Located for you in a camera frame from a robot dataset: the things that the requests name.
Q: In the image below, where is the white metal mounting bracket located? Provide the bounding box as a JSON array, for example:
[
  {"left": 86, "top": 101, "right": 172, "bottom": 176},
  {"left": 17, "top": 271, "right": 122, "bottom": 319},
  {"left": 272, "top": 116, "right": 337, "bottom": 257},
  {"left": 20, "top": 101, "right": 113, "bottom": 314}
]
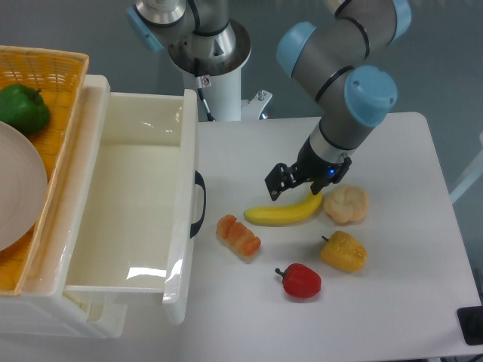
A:
[{"left": 241, "top": 89, "right": 273, "bottom": 121}]

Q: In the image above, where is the yellow bell pepper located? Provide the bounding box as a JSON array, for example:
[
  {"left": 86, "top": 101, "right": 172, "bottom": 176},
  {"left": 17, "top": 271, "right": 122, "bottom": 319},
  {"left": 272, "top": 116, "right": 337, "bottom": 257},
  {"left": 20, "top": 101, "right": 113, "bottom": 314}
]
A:
[{"left": 320, "top": 231, "right": 368, "bottom": 273}]

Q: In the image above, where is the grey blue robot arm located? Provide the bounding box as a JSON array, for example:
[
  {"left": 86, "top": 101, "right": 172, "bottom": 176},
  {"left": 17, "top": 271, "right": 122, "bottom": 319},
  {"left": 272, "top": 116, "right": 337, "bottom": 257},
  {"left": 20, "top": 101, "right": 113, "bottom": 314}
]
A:
[{"left": 126, "top": 1, "right": 412, "bottom": 199}]

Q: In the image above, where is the beige round plate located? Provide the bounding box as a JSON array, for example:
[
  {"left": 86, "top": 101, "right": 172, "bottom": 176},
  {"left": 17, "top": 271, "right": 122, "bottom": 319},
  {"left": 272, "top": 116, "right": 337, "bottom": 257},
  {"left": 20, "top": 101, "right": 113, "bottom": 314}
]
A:
[{"left": 1, "top": 123, "right": 48, "bottom": 250}]

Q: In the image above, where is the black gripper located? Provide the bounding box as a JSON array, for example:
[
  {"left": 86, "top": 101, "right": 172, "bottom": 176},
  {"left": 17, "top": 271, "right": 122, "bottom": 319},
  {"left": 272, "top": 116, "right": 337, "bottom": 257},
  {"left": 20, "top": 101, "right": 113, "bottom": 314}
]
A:
[{"left": 265, "top": 139, "right": 352, "bottom": 201}]

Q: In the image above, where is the green bell pepper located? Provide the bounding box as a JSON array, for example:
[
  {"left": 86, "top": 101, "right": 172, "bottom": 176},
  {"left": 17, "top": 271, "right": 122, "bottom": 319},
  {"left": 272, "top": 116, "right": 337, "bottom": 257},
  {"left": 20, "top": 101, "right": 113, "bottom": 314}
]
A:
[{"left": 1, "top": 84, "right": 51, "bottom": 136}]

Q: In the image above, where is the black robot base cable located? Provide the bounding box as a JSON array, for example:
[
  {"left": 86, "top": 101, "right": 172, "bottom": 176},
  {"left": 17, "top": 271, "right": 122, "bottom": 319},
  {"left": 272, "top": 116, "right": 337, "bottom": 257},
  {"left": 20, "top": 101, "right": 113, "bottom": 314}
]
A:
[{"left": 192, "top": 58, "right": 217, "bottom": 122}]

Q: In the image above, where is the yellow banana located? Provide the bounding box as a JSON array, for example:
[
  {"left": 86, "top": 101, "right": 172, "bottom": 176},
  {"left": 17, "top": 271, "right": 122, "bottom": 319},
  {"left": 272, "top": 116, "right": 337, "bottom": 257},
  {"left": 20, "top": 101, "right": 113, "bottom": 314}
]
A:
[{"left": 244, "top": 192, "right": 323, "bottom": 226}]

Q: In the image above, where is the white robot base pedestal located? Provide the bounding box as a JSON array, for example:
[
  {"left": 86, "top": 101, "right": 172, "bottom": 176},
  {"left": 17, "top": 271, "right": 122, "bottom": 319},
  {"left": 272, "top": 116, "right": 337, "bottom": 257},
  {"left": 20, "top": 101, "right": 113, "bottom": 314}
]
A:
[{"left": 168, "top": 19, "right": 251, "bottom": 121}]

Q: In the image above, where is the red bell pepper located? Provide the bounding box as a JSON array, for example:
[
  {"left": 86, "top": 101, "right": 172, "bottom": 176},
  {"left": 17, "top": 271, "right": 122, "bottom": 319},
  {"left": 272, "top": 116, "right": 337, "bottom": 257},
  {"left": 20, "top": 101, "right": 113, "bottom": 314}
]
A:
[{"left": 275, "top": 263, "right": 322, "bottom": 299}]

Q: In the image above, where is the orange square bread loaf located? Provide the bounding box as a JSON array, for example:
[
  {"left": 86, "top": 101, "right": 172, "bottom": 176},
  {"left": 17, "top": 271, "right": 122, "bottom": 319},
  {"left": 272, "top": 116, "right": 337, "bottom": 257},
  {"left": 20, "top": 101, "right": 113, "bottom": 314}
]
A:
[{"left": 216, "top": 214, "right": 261, "bottom": 261}]

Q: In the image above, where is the white open drawer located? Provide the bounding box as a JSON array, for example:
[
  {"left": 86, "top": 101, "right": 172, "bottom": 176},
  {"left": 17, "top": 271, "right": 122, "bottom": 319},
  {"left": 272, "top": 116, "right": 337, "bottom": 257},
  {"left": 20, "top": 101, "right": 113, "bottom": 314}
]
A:
[{"left": 65, "top": 90, "right": 198, "bottom": 324}]

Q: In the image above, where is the black drawer handle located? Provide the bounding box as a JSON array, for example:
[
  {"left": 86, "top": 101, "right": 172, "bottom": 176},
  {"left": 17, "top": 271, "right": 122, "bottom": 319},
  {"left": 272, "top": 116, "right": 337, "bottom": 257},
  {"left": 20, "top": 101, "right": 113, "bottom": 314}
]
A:
[{"left": 190, "top": 170, "right": 207, "bottom": 238}]

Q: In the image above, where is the round knotted bread roll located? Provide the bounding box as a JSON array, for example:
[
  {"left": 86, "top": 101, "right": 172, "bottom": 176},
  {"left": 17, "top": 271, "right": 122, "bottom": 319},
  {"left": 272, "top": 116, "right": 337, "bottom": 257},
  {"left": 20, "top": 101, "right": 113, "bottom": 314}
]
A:
[{"left": 323, "top": 185, "right": 369, "bottom": 224}]

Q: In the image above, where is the orange woven basket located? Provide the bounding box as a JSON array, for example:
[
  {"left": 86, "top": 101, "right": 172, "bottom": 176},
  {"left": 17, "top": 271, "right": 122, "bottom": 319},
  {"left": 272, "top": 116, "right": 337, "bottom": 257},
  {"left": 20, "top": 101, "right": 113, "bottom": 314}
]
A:
[{"left": 1, "top": 45, "right": 89, "bottom": 297}]

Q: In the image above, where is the black device at table edge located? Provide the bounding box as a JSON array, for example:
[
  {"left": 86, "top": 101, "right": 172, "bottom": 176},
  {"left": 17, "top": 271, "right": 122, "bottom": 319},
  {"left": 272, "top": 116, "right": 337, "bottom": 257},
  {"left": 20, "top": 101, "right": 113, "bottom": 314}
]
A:
[{"left": 457, "top": 305, "right": 483, "bottom": 345}]

